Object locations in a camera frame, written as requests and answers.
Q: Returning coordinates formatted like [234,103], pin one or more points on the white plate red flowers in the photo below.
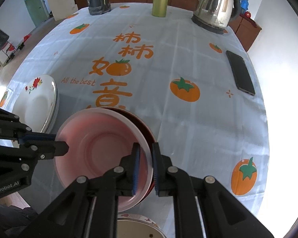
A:
[36,103]

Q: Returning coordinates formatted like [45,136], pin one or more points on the stainless electric kettle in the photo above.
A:
[214,15]

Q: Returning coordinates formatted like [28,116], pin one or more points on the white enamel bowl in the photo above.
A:
[137,226]

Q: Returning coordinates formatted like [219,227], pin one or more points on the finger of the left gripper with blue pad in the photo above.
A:
[37,136]
[33,150]

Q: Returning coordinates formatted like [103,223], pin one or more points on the stainless steel bowl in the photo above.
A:
[111,134]

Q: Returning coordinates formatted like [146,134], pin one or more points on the pink plastic bowl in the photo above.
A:
[71,165]

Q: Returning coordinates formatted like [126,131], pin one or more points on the black smartphone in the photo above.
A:
[240,73]

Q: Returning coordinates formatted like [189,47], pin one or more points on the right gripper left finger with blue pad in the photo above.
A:
[120,181]

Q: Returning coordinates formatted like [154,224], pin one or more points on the light blue persimmon tablecloth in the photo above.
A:
[173,75]

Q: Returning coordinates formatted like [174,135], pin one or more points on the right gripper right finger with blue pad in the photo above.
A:
[171,181]

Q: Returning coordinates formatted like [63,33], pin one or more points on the small red pot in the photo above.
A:
[247,14]

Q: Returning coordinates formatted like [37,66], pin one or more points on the blue thermos jug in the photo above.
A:
[244,6]

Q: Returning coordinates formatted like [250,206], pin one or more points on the green door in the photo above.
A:
[37,11]

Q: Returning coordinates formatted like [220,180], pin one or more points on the red folding chair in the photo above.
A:
[7,53]

